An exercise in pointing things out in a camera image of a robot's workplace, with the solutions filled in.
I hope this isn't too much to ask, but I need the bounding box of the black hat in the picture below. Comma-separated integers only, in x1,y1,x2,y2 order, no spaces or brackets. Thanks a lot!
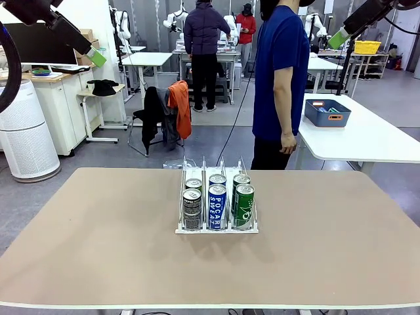
87,79,119,97

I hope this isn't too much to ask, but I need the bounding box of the large white table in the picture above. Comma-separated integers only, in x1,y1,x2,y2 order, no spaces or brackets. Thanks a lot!
297,93,420,175

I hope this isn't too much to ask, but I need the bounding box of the person in red jacket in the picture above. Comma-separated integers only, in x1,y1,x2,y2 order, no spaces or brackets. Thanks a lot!
235,3,257,79

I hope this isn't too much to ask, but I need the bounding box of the black Pepsi can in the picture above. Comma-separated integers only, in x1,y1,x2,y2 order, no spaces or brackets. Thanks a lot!
184,178,203,198
182,189,202,230

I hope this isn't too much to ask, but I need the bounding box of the white cabinet with wooden top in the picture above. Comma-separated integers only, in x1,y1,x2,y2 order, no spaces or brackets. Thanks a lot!
21,64,102,157

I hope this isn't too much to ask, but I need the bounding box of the blue bin with orange handles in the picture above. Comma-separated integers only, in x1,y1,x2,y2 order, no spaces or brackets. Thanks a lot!
304,98,352,129

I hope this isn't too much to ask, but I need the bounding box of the wooden shelf rack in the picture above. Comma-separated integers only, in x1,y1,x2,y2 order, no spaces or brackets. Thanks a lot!
350,52,390,79

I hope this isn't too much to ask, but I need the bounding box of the person's right forearm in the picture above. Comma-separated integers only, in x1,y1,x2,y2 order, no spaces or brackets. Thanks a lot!
274,94,301,135

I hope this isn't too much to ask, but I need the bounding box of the person's right hand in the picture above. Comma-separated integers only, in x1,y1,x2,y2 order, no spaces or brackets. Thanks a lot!
280,131,299,155

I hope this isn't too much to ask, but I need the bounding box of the small white-legged side table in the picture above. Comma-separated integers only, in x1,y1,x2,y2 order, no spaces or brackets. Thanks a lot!
77,83,127,144

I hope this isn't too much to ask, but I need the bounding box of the yellow plastic crate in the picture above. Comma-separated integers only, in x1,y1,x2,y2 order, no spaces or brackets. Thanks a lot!
354,40,382,55

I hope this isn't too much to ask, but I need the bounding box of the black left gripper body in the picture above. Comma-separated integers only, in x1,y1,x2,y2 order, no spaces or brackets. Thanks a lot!
0,0,62,29

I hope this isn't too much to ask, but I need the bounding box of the clear white can dispenser rack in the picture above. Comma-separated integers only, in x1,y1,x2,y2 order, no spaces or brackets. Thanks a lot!
175,156,260,235

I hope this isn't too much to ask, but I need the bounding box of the black tripod stand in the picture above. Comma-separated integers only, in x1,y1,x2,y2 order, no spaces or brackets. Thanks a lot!
327,37,357,96

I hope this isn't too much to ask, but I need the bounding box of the person in blue Warriors shirt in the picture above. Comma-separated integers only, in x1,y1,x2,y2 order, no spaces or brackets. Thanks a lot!
251,0,311,171

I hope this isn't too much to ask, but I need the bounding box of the orange jacket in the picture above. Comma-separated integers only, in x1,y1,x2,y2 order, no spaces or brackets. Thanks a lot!
167,80,193,140

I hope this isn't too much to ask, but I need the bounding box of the person in dark purple jacket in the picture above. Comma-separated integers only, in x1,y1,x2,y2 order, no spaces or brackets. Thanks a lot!
183,0,232,113

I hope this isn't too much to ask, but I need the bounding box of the white background desk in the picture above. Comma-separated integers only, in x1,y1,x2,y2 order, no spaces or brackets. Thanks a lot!
121,51,174,99
308,57,344,95

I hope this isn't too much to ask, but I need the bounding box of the white cylindrical air purifier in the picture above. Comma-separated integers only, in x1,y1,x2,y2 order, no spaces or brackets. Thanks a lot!
0,78,62,184

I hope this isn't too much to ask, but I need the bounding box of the grey garment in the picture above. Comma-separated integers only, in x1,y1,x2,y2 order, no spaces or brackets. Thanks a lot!
156,87,184,152

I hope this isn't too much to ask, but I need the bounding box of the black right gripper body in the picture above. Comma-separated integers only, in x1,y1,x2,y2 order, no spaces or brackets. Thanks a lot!
362,0,400,17

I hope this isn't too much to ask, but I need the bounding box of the black jacket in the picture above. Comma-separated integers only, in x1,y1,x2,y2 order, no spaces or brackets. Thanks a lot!
133,85,171,155

